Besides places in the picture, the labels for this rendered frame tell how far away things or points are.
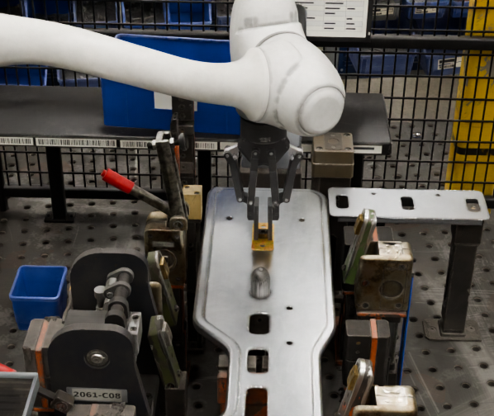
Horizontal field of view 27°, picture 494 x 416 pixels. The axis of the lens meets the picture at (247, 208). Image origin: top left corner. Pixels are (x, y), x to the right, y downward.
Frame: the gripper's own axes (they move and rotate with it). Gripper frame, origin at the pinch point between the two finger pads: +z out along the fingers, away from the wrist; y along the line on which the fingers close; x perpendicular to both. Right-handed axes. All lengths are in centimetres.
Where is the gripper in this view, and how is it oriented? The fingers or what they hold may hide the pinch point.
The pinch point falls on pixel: (263, 219)
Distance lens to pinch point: 175.6
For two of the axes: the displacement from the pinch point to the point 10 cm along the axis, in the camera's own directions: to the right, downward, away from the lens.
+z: 0.0, 8.4, 5.5
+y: 10.0, 0.1, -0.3
